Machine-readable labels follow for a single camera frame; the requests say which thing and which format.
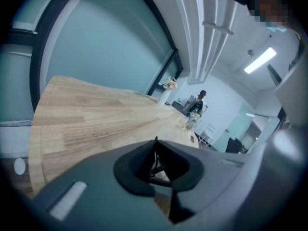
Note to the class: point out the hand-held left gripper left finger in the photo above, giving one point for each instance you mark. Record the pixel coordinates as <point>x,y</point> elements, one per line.
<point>96,182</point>

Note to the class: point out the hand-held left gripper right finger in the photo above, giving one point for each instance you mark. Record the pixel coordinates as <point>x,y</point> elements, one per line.
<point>211,177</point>

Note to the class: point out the black office chair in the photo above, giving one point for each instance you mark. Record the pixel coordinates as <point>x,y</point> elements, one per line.
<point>234,144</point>

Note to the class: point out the clear glass bottle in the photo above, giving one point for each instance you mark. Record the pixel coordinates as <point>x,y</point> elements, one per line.
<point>191,123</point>

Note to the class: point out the wooden table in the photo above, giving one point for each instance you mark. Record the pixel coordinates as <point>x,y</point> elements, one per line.
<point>96,117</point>

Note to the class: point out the white round disc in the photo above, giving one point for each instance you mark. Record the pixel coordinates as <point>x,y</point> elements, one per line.
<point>19,166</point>

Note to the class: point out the white vase with flowers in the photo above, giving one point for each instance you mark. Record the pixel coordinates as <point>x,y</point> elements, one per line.
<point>166,95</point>

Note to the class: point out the white harness vest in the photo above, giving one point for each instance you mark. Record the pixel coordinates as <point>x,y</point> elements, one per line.
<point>296,93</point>

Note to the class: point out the long ceiling light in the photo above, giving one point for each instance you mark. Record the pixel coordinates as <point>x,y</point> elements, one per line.
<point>261,60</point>

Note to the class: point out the black framed glass partition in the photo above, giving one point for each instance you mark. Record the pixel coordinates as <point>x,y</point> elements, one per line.
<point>108,44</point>

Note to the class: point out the person's face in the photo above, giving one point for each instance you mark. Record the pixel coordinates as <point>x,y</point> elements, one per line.
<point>269,8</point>

